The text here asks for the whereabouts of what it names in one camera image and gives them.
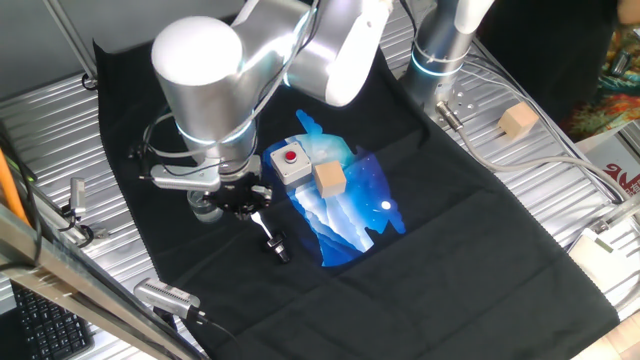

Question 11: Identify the orange tube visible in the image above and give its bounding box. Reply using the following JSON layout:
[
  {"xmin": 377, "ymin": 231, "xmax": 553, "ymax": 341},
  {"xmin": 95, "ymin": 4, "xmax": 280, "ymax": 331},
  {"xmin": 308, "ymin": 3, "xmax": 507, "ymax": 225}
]
[{"xmin": 0, "ymin": 148, "xmax": 31, "ymax": 226}]

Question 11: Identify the black cloth with blue print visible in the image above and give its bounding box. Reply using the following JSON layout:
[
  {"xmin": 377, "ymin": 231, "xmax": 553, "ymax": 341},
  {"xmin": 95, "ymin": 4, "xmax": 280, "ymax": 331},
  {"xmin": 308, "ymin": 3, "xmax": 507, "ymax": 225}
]
[{"xmin": 92, "ymin": 9, "xmax": 621, "ymax": 360}]

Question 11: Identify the small silver exterior camera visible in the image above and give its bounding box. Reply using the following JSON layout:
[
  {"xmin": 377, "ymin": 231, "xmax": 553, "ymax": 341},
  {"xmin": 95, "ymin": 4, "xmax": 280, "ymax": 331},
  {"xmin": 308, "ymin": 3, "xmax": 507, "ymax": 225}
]
[{"xmin": 69, "ymin": 177, "xmax": 89, "ymax": 217}]

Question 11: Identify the aluminium frame beam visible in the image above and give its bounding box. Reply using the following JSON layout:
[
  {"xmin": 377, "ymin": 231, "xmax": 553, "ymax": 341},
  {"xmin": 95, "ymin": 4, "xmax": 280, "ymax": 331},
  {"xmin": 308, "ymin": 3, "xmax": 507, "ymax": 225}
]
[{"xmin": 0, "ymin": 202, "xmax": 206, "ymax": 360}]

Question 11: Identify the person in black shirt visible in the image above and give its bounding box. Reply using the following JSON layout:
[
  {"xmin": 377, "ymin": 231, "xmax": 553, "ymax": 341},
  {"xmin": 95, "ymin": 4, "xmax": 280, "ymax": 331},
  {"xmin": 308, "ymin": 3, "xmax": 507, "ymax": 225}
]
[{"xmin": 477, "ymin": 0, "xmax": 621, "ymax": 126}]

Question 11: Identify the black keyboard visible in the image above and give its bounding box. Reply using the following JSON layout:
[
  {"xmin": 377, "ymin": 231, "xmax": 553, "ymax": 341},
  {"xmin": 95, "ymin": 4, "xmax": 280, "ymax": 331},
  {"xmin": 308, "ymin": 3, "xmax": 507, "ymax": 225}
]
[{"xmin": 9, "ymin": 280, "xmax": 96, "ymax": 360}]

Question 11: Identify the white panel with red logo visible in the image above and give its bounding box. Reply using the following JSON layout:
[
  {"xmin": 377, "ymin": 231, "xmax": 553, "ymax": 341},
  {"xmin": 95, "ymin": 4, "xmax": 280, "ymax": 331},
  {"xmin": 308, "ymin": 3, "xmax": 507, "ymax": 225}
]
[{"xmin": 574, "ymin": 119, "xmax": 640, "ymax": 206}]

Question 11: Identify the white flat device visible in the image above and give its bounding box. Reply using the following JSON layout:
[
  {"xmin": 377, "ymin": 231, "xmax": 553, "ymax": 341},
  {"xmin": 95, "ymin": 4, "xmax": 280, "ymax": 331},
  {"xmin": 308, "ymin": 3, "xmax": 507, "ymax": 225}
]
[{"xmin": 568, "ymin": 227, "xmax": 640, "ymax": 301}]

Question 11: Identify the silver ribbed exterior camera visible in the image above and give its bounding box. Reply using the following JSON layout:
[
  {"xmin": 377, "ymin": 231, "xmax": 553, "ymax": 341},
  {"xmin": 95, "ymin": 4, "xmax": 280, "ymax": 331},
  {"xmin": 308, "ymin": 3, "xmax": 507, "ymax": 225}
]
[{"xmin": 133, "ymin": 278, "xmax": 202, "ymax": 321}]

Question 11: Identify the colourful patterned cloth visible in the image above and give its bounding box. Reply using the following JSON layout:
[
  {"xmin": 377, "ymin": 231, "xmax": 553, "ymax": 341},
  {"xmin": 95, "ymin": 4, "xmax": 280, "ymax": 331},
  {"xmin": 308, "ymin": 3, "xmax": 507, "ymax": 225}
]
[{"xmin": 559, "ymin": 19, "xmax": 640, "ymax": 144}]

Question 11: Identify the clear glass jar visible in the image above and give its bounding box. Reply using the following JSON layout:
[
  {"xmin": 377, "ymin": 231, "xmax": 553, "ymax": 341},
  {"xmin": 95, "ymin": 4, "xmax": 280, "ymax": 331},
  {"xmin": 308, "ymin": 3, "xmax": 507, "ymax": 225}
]
[{"xmin": 187, "ymin": 189, "xmax": 225, "ymax": 224}]

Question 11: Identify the thick grey base cable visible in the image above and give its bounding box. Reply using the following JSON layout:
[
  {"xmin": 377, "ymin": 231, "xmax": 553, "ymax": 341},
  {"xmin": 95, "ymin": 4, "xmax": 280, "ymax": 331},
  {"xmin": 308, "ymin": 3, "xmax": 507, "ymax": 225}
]
[{"xmin": 434, "ymin": 99, "xmax": 629, "ymax": 204}]

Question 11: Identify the small dark metal object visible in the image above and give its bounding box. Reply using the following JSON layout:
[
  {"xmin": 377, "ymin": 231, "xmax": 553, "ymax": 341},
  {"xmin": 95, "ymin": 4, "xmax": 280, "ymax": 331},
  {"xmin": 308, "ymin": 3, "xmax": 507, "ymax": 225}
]
[{"xmin": 610, "ymin": 49, "xmax": 632, "ymax": 77}]

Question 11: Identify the wooden cube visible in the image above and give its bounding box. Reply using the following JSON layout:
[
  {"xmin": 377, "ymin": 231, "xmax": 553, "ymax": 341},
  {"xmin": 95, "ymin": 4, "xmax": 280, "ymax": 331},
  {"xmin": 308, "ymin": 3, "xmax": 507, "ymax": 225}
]
[
  {"xmin": 313, "ymin": 160, "xmax": 348, "ymax": 199},
  {"xmin": 497, "ymin": 101, "xmax": 540, "ymax": 140}
]

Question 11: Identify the grey box with red button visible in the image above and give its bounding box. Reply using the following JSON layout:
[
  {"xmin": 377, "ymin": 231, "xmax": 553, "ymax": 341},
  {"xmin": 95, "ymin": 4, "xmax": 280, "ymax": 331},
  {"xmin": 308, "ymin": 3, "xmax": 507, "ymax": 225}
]
[{"xmin": 269, "ymin": 141, "xmax": 314, "ymax": 186}]

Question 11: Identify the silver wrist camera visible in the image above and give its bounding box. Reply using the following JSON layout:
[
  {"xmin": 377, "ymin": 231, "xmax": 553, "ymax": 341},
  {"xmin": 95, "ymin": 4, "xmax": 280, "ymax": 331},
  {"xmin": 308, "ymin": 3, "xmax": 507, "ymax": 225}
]
[{"xmin": 149, "ymin": 163, "xmax": 222, "ymax": 193}]

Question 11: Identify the thin metal pole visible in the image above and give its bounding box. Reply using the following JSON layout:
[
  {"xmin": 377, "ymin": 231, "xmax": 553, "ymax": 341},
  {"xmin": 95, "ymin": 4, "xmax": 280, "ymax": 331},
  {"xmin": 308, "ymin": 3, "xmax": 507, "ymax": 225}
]
[{"xmin": 42, "ymin": 0, "xmax": 99, "ymax": 82}]

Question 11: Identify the black exterior camera plug cable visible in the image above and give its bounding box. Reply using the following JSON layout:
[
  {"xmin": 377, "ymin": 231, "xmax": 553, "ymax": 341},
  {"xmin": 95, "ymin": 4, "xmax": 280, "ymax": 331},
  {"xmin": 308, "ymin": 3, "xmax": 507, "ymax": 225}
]
[{"xmin": 187, "ymin": 307, "xmax": 246, "ymax": 351}]

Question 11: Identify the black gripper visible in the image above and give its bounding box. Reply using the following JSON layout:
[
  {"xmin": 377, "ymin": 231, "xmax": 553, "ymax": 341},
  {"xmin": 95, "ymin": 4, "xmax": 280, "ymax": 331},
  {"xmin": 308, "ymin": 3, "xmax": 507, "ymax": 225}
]
[{"xmin": 205, "ymin": 178, "xmax": 274, "ymax": 222}]

